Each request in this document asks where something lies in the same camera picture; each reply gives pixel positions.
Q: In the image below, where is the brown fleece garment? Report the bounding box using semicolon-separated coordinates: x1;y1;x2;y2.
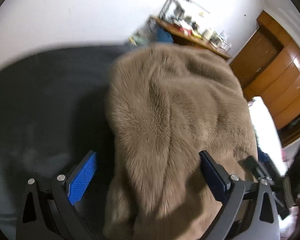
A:
103;44;257;239

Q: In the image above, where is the brown wooden wardrobe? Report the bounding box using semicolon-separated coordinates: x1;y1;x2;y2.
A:
230;11;300;146

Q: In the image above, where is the cluttered wooden desk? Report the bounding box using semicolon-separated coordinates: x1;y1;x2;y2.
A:
127;0;233;61

